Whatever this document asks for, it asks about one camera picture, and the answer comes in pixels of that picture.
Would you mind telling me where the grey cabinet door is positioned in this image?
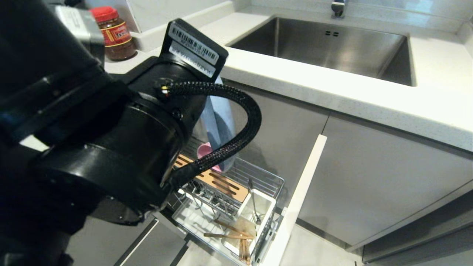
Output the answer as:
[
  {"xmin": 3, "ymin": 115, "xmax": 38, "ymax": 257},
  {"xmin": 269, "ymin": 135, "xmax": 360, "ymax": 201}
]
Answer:
[
  {"xmin": 297, "ymin": 116, "xmax": 473, "ymax": 249},
  {"xmin": 222, "ymin": 79, "xmax": 330, "ymax": 209}
]

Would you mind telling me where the white drip tray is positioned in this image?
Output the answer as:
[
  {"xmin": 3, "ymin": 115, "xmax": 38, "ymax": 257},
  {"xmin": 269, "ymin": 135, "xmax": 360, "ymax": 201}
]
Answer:
[{"xmin": 172, "ymin": 192, "xmax": 241, "ymax": 256}]

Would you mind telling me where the pink cup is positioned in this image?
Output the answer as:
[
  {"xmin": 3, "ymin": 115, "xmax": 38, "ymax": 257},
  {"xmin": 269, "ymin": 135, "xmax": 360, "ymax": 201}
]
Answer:
[{"xmin": 197, "ymin": 142, "xmax": 223, "ymax": 173}]

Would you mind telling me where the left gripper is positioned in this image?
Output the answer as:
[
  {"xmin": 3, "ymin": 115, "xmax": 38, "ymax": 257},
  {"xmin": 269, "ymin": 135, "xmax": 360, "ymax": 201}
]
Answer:
[{"xmin": 124, "ymin": 18, "xmax": 237, "ymax": 173}]

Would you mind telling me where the wire pull-out dish rack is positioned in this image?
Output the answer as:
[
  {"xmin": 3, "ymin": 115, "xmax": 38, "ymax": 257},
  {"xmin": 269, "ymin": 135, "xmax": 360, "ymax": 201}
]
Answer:
[{"xmin": 163, "ymin": 136, "xmax": 286, "ymax": 266}]

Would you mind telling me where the stainless steel sink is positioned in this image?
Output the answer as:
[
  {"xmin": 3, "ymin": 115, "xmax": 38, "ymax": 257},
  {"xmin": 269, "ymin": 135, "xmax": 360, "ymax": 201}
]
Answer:
[{"xmin": 228, "ymin": 16, "xmax": 417, "ymax": 88}]

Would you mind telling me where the black cable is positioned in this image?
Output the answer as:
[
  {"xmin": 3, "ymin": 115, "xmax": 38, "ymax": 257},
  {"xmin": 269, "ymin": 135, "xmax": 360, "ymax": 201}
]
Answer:
[{"xmin": 158, "ymin": 81, "xmax": 262, "ymax": 193}]

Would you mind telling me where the white utensil holder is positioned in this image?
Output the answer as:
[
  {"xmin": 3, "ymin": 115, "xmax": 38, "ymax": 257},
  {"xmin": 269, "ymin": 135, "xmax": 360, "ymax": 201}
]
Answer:
[{"xmin": 221, "ymin": 188, "xmax": 277, "ymax": 260}]

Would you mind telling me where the slotted wooden knife block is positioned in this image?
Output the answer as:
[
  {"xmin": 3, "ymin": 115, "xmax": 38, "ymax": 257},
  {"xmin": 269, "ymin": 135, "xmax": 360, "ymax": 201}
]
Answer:
[{"xmin": 175, "ymin": 154, "xmax": 250, "ymax": 203}]

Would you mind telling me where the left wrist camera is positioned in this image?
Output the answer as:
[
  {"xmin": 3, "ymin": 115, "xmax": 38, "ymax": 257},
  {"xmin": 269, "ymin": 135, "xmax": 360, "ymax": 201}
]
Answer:
[{"xmin": 44, "ymin": 3, "xmax": 106, "ymax": 66}]

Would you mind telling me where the grey cabinet drawer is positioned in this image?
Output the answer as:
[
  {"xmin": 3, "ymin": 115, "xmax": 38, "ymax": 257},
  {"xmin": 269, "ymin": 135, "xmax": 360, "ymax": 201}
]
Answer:
[{"xmin": 113, "ymin": 218, "xmax": 193, "ymax": 266}]

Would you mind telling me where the chrome faucet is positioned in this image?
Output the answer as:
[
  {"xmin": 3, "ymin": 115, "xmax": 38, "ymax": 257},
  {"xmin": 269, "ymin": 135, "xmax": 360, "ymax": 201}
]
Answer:
[{"xmin": 331, "ymin": 0, "xmax": 347, "ymax": 19}]

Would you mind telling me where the red-lidded sauce jar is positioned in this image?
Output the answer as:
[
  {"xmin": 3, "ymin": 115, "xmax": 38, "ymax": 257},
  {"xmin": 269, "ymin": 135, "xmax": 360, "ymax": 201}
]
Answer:
[{"xmin": 90, "ymin": 6, "xmax": 138, "ymax": 62}]

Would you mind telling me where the white drawer front panel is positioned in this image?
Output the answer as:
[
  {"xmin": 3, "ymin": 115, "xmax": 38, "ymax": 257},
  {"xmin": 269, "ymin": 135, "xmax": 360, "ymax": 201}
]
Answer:
[{"xmin": 258, "ymin": 134, "xmax": 328, "ymax": 266}]

